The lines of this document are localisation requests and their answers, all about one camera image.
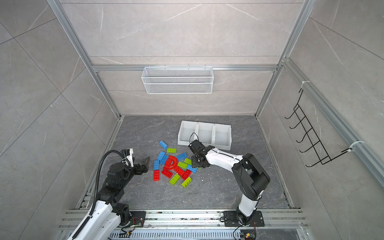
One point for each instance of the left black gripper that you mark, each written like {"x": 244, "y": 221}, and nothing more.
{"x": 139, "y": 171}

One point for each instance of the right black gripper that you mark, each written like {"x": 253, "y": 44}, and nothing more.
{"x": 194, "y": 163}

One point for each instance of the green lego brick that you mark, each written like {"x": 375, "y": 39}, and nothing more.
{"x": 186, "y": 182}
{"x": 172, "y": 150}
{"x": 175, "y": 179}
{"x": 182, "y": 165}
{"x": 188, "y": 161}

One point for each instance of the red arch lego piece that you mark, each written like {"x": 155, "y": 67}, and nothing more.
{"x": 171, "y": 163}

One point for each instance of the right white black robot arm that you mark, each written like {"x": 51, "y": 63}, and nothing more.
{"x": 251, "y": 177}

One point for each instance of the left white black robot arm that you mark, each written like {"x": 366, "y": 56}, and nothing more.
{"x": 107, "y": 213}

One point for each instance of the red lego brick upright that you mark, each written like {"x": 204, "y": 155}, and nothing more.
{"x": 156, "y": 176}

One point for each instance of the red lego brick right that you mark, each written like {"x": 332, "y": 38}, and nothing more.
{"x": 186, "y": 174}

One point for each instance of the red lego brick center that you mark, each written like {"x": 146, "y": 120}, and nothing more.
{"x": 179, "y": 171}

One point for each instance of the blue lego brick pair left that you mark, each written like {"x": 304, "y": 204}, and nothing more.
{"x": 161, "y": 156}

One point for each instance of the blue lego brick pair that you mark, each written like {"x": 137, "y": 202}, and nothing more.
{"x": 163, "y": 160}
{"x": 161, "y": 156}

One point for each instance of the red lego brick small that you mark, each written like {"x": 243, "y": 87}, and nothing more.
{"x": 167, "y": 173}

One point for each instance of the blue lego brick pair right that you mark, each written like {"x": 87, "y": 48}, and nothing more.
{"x": 163, "y": 160}

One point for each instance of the white left plastic bin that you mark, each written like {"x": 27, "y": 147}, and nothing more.
{"x": 187, "y": 129}

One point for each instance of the white plastic bin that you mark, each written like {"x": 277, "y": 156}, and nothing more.
{"x": 205, "y": 133}
{"x": 222, "y": 137}
{"x": 187, "y": 129}

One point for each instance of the white middle plastic bin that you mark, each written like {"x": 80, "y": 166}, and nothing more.
{"x": 205, "y": 133}

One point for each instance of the white right plastic bin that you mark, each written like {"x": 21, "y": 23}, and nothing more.
{"x": 222, "y": 137}

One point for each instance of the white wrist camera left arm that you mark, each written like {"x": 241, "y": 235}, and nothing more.
{"x": 129, "y": 158}

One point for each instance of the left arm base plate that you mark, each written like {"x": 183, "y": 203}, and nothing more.
{"x": 135, "y": 218}

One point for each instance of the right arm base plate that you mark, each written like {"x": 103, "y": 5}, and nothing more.
{"x": 237, "y": 219}

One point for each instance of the white wire mesh basket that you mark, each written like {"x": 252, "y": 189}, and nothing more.
{"x": 178, "y": 80}

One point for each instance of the black wire hook rack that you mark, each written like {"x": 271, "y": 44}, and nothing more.
{"x": 310, "y": 134}

